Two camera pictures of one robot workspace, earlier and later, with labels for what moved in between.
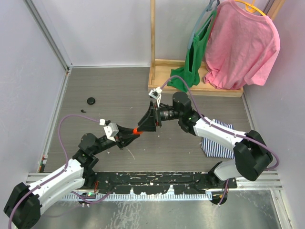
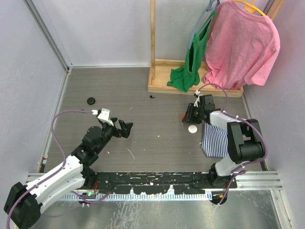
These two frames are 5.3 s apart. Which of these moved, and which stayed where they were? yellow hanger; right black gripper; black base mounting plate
Moved: right black gripper
Stayed: black base mounting plate; yellow hanger
